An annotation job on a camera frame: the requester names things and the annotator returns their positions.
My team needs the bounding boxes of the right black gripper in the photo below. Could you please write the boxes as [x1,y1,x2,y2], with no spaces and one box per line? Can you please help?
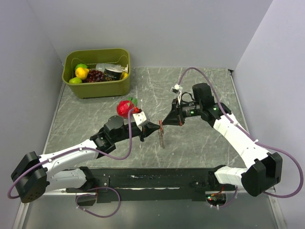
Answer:
[162,97,203,126]

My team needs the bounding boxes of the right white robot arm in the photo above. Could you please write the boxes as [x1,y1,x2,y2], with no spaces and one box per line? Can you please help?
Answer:
[162,83,283,197]

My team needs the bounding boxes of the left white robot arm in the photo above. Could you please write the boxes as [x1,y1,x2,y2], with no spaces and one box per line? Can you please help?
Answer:
[8,113,162,203]

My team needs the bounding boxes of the yellow toy banana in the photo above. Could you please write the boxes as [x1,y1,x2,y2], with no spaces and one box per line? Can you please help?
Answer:
[121,72,128,80]

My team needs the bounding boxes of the black tin can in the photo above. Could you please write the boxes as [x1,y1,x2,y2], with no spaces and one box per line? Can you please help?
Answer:
[104,67,122,81]

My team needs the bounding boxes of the purple toy grapes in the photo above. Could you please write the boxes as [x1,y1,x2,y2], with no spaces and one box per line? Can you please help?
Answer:
[84,69,104,83]

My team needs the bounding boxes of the clear plastic bottle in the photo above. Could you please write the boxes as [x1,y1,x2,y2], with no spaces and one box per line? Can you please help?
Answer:
[95,63,121,72]

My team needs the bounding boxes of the yellow toy pear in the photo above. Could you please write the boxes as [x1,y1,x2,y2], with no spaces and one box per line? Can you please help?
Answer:
[75,67,90,80]

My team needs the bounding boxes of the green toy lime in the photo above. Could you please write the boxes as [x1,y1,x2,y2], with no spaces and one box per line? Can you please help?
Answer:
[69,77,82,84]

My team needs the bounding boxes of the olive green plastic bin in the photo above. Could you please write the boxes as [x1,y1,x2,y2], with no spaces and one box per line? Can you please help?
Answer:
[62,48,131,99]

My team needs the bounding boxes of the green toy apple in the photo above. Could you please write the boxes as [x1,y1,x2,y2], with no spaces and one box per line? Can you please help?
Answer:
[75,63,88,70]

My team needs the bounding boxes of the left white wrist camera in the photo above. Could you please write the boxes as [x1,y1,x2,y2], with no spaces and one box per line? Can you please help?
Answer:
[133,111,150,126]

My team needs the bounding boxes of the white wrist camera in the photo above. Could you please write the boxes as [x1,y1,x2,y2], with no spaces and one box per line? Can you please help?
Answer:
[170,84,183,104]
[133,111,150,126]

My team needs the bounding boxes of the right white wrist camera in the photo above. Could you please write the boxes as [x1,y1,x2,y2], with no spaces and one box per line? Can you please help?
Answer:
[170,84,183,104]

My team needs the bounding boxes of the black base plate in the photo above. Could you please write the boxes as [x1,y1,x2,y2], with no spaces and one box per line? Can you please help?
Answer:
[66,167,235,203]

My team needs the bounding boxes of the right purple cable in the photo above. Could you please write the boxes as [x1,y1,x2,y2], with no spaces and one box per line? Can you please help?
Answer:
[177,66,302,210]

